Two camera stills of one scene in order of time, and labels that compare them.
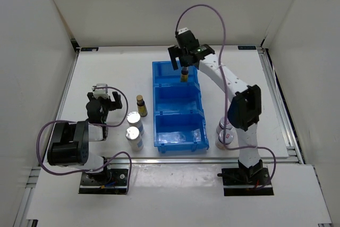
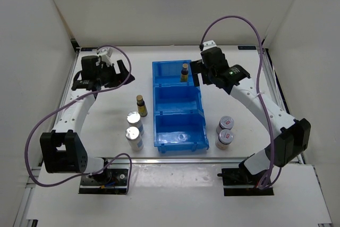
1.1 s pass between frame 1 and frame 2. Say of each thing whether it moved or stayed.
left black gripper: moved
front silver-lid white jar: stayed
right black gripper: moved
